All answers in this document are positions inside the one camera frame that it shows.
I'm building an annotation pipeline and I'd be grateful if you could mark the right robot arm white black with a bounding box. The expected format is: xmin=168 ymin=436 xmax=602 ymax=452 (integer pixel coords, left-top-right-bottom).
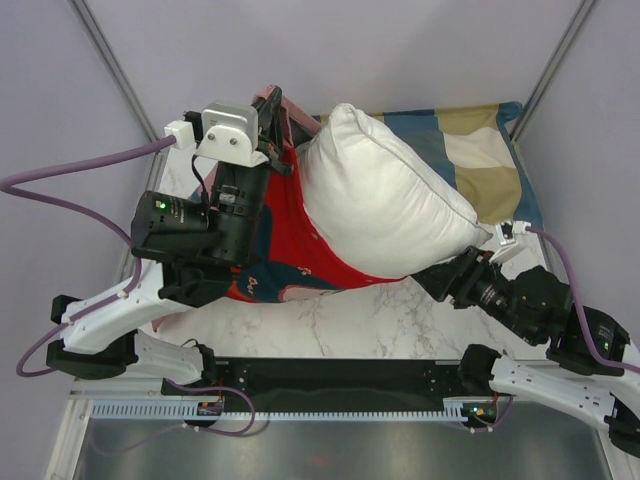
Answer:
xmin=412 ymin=247 xmax=639 ymax=456

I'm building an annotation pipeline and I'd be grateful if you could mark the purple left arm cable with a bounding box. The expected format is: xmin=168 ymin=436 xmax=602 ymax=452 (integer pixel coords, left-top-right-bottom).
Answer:
xmin=0 ymin=135 xmax=179 ymax=377

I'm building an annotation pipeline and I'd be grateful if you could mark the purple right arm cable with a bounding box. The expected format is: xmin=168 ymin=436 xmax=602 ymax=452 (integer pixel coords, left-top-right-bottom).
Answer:
xmin=524 ymin=224 xmax=640 ymax=376

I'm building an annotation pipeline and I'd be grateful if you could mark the white pillow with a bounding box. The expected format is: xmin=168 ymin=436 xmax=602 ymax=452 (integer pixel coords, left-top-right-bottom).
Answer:
xmin=298 ymin=103 xmax=492 ymax=279

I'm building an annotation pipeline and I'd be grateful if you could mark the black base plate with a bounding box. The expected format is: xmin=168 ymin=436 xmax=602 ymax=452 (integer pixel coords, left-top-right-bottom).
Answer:
xmin=159 ymin=355 xmax=516 ymax=416

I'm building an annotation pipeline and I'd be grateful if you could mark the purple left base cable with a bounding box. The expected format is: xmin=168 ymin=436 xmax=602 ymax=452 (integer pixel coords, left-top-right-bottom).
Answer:
xmin=89 ymin=382 xmax=257 ymax=459

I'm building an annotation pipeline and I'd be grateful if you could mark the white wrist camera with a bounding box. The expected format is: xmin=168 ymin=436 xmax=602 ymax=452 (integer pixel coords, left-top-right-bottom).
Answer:
xmin=489 ymin=220 xmax=532 ymax=265
xmin=164 ymin=103 xmax=267 ymax=168

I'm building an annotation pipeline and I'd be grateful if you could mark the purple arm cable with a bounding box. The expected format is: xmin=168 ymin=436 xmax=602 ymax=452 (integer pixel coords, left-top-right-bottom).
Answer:
xmin=0 ymin=135 xmax=179 ymax=377
xmin=524 ymin=224 xmax=640 ymax=376

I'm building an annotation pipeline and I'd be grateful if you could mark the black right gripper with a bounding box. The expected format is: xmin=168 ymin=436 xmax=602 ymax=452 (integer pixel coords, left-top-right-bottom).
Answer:
xmin=406 ymin=242 xmax=538 ymax=342

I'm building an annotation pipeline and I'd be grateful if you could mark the red patterned pillowcase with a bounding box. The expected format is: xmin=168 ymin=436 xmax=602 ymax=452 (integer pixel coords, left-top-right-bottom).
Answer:
xmin=204 ymin=98 xmax=401 ymax=305

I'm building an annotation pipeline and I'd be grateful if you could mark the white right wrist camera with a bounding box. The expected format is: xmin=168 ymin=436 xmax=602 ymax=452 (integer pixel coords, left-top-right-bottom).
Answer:
xmin=489 ymin=220 xmax=532 ymax=265

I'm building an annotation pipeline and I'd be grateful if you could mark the left aluminium frame post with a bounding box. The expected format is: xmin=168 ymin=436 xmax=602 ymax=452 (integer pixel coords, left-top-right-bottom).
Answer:
xmin=68 ymin=0 xmax=164 ymax=151

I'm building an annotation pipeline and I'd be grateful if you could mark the right aluminium frame post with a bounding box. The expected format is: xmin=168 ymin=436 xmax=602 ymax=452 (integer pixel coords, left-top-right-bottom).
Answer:
xmin=510 ymin=0 xmax=600 ymax=143

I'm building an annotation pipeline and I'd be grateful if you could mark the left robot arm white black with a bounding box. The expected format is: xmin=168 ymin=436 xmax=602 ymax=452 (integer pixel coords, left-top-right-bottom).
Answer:
xmin=46 ymin=86 xmax=293 ymax=394

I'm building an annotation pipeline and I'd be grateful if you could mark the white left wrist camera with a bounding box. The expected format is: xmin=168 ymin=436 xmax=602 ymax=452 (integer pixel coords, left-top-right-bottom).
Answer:
xmin=164 ymin=103 xmax=267 ymax=168

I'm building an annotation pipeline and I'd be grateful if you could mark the white slotted cable duct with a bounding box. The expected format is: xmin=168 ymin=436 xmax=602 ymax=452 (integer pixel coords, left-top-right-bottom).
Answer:
xmin=87 ymin=397 xmax=516 ymax=422

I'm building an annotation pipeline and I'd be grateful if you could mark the aluminium frame post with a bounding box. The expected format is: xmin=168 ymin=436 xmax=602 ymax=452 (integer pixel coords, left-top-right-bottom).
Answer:
xmin=68 ymin=0 xmax=164 ymax=151
xmin=510 ymin=0 xmax=600 ymax=143

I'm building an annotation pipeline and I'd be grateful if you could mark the blue beige checkered pillow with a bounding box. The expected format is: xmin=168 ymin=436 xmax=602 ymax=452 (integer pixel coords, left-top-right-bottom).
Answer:
xmin=309 ymin=100 xmax=545 ymax=234

